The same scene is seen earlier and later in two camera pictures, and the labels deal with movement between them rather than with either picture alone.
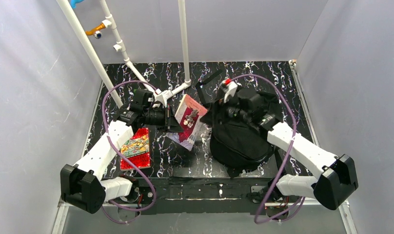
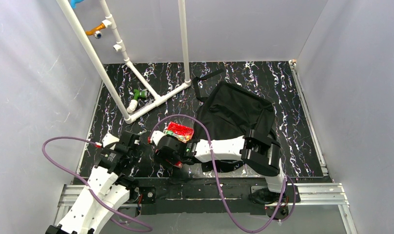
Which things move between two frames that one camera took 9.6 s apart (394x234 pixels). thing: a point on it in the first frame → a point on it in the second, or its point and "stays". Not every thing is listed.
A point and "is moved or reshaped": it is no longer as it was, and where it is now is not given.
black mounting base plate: (198, 195) stays
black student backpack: (238, 146) is moved or reshaped
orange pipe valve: (96, 32) stays
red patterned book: (137, 148) → (182, 129)
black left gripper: (168, 117) → (131, 141)
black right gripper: (224, 107) → (164, 154)
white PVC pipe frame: (108, 22) stays
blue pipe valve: (73, 2) stays
